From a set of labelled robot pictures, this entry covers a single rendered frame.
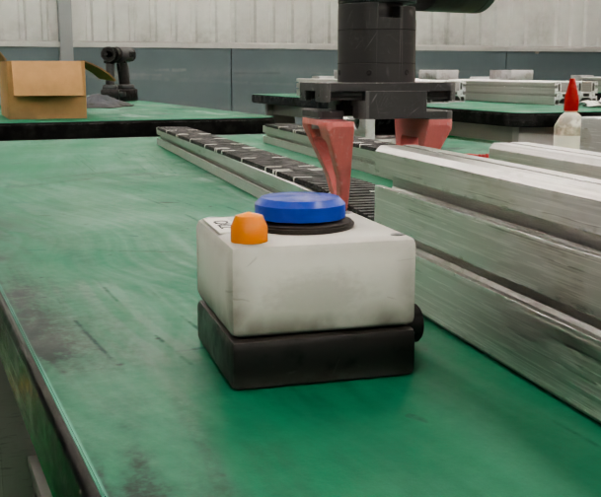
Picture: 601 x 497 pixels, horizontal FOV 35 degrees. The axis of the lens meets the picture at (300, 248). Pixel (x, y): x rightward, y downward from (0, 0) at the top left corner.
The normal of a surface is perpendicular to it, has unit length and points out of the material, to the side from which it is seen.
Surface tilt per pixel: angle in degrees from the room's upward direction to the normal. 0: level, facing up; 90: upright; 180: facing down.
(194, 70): 90
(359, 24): 90
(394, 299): 90
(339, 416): 0
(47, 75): 63
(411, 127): 86
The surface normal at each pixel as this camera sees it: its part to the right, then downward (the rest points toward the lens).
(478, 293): -0.96, 0.05
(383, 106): 0.27, 0.18
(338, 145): 0.25, 0.52
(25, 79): 0.33, -0.21
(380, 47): 0.05, 0.18
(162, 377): 0.00, -0.98
